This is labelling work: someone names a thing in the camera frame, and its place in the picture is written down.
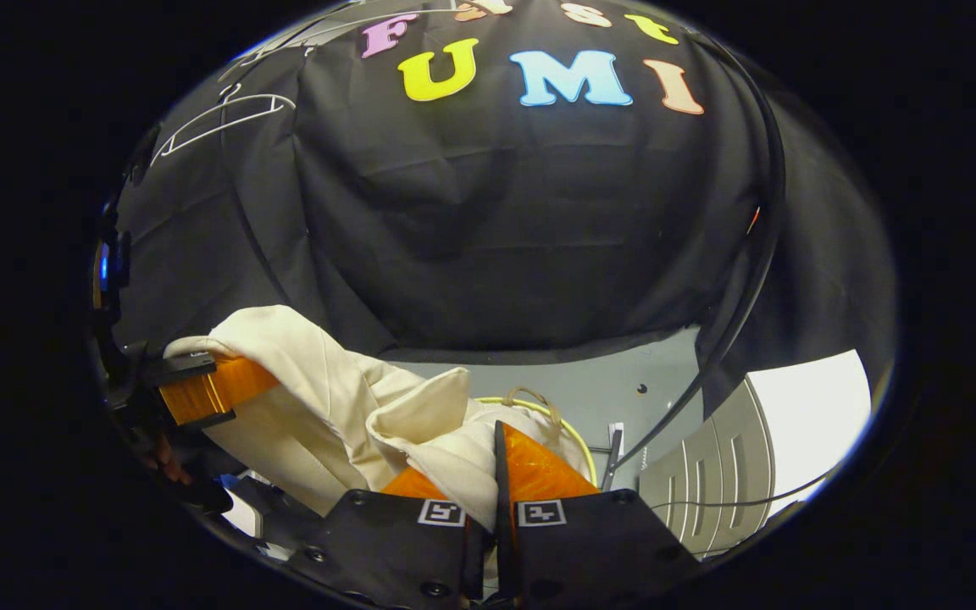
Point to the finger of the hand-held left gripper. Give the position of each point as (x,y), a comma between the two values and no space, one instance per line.
(217,390)

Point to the cream shirt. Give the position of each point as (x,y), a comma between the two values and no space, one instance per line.
(327,398)

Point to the grey ribbed plastic panel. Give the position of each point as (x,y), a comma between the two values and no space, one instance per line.
(708,474)

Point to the white clothes hanger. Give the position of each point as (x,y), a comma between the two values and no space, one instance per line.
(225,123)
(285,44)

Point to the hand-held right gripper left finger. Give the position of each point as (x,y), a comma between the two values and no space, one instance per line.
(395,551)

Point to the white flat board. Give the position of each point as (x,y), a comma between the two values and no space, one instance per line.
(810,424)

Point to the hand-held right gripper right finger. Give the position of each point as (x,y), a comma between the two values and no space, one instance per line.
(590,542)

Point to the cream laundry hamper yellow rim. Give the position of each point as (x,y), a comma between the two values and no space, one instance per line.
(577,436)

